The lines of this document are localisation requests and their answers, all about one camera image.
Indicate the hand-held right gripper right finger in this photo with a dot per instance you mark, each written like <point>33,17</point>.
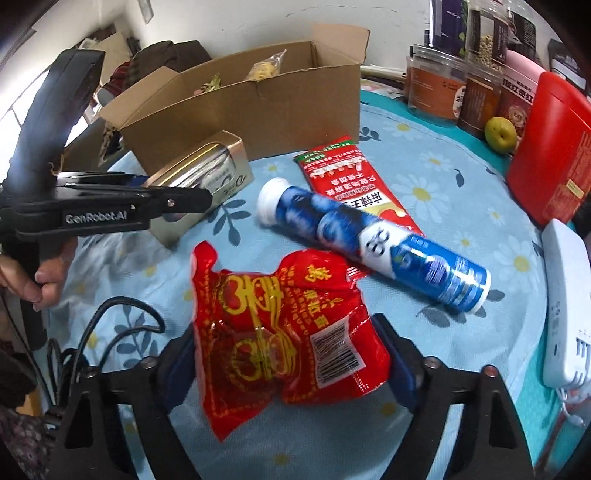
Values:
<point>401,378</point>

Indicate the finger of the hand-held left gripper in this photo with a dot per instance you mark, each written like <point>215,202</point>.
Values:
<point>136,180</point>
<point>184,201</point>

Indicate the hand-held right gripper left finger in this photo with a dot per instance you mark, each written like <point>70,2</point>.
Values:
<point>178,369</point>

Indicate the silver metal tin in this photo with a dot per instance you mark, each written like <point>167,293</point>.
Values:
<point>203,161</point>

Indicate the small gold cardboard box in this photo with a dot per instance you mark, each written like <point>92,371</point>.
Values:
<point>231,161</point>

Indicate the red gold-print snack packet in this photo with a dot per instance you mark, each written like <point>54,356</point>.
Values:
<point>258,332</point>

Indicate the gold green snack packet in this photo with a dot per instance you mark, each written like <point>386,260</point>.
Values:
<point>210,84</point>

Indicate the large brown cardboard box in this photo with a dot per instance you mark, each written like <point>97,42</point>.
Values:
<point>277,115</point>

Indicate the clear yellow puffed snack packet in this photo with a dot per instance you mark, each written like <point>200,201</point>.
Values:
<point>263,69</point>

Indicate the person's left hand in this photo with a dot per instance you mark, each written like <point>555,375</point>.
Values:
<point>51,281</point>

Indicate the window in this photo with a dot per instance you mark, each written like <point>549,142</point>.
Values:
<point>7,129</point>

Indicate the plaid cloth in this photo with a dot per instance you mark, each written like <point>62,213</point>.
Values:
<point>121,76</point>

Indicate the cream cloth bundle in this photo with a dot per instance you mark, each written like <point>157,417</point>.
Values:
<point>113,48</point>

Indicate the dark brown jacket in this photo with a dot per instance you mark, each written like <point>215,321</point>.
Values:
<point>171,55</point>

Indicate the blue white-capped tube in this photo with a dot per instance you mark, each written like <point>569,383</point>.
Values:
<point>392,249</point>

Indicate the flat red green-striped packet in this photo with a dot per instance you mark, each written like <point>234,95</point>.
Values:
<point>341,170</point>

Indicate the person's patterned clothing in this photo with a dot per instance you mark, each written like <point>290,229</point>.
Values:
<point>18,438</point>

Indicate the white power strip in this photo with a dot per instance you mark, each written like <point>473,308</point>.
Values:
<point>563,300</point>

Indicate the green apple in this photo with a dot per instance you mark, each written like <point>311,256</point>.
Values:
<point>500,134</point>

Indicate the clear jar orange-brown contents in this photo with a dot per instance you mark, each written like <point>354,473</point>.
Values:
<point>434,87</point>

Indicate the red plastic container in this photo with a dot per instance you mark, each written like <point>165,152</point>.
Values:
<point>554,147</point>

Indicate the dark brown jar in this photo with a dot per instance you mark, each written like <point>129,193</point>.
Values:
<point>478,104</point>

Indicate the pink-lidded jar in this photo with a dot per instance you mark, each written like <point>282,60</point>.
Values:
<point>519,97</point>

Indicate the purple-label clear jar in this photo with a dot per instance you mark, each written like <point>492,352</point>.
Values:
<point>445,23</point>

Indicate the clear jar of beans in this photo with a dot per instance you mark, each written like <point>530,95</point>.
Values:
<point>487,37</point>

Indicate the black printed bag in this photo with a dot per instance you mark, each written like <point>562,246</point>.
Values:
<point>568,64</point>

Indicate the black-label clear jar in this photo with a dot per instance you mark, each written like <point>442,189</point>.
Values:
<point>521,34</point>

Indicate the framed wall picture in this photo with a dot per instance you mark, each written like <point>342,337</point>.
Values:
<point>146,9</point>

